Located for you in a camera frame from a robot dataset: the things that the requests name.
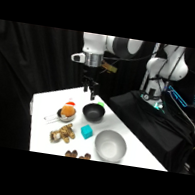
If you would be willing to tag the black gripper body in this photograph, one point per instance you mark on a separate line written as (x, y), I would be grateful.
(91, 71)

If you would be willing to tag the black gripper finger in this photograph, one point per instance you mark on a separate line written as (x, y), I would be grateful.
(86, 85)
(93, 92)

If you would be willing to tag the blue cube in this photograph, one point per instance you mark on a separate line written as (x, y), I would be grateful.
(87, 131)

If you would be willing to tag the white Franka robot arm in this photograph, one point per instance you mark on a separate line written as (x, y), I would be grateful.
(96, 44)

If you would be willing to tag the black bowl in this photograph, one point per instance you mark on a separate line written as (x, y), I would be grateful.
(93, 112)

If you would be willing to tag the grey metal bowl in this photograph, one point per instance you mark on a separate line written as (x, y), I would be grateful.
(110, 146)

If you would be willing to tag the small green block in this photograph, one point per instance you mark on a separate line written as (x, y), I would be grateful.
(101, 104)

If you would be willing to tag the brown cardboard tag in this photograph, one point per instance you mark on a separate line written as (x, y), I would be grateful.
(109, 67)

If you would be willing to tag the orange plush toy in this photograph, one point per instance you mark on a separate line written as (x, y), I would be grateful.
(68, 109)

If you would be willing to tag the metal measuring cup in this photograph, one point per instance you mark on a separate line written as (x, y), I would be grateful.
(62, 116)

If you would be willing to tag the brown teddy bear plush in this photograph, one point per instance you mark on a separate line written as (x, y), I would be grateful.
(63, 133)

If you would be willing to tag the black curtain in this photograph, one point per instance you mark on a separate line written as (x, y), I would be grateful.
(28, 75)

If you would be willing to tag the black cloth-covered robot stand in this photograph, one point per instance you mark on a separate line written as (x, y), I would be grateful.
(148, 126)

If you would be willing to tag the small green light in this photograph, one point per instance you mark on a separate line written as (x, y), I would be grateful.
(157, 105)

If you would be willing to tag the laptop with blue light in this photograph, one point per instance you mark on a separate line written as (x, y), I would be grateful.
(189, 99)

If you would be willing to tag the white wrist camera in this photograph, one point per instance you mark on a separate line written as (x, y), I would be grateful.
(77, 57)

